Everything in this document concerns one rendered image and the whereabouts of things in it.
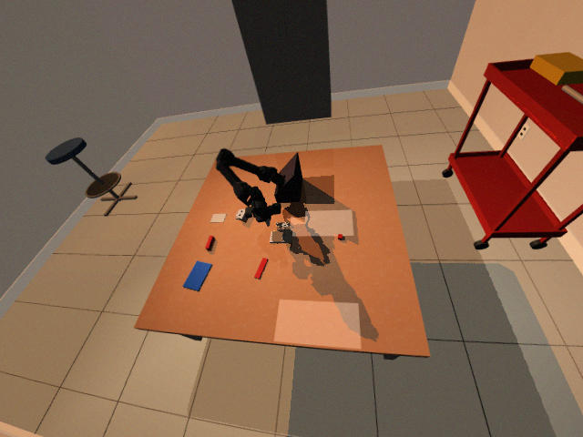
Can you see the blue flat rectangular plate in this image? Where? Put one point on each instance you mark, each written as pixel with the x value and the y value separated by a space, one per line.
pixel 197 275

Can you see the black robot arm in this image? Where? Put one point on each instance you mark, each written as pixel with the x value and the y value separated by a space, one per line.
pixel 243 190

